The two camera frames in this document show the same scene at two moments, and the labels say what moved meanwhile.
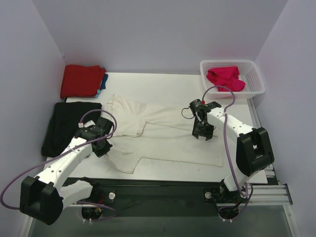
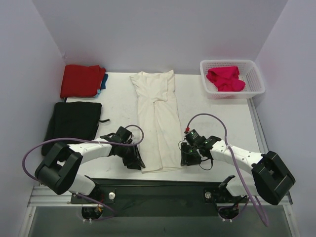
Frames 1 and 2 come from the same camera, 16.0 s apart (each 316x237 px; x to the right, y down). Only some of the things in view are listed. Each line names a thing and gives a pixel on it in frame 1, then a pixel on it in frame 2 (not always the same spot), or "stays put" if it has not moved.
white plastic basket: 243,76 stays put
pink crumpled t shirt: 226,77 stays put
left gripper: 102,147 -> 132,156
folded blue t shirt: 103,85 stays put
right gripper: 202,131 -> 188,155
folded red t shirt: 81,81 stays put
